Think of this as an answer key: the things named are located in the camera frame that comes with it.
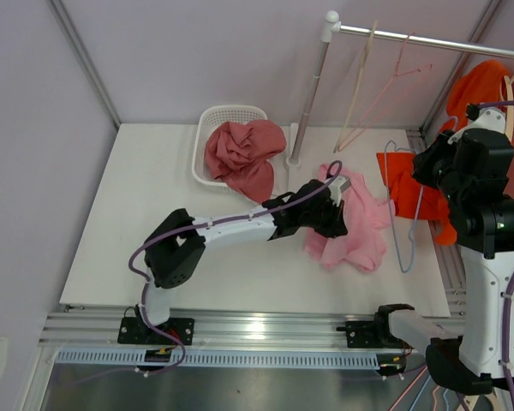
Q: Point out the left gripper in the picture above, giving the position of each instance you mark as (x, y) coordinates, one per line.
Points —
(336, 228)

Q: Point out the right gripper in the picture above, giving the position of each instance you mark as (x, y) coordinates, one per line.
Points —
(447, 142)

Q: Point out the orange t shirt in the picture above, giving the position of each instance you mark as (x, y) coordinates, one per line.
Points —
(481, 84)

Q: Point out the light pink tank top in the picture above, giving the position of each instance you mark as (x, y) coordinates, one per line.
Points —
(364, 217)

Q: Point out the dark pink t shirt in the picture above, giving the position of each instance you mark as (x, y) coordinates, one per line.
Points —
(239, 155)

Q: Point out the beige plastic hanger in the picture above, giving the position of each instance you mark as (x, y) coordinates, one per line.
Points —
(361, 69)

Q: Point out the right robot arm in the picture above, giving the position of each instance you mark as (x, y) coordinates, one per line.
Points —
(469, 168)

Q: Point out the spare beige hanger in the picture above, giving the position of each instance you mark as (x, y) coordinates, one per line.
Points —
(493, 401)

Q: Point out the metal clothes rack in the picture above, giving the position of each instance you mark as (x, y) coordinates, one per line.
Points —
(333, 25)

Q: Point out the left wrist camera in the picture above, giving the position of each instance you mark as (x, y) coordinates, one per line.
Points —
(337, 186)

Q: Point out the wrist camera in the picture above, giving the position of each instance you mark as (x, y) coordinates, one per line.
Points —
(337, 186)
(488, 118)

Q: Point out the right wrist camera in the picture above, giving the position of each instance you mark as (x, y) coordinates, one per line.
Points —
(488, 118)

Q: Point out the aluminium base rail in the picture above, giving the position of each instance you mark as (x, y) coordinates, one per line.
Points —
(99, 327)

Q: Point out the white slotted cable duct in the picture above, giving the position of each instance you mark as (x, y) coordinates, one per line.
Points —
(220, 358)

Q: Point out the spare pink wire hanger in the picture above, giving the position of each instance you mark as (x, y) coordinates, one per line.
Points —
(408, 389)

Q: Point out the spare blue wire hanger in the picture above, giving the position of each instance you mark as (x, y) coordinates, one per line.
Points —
(440, 397)

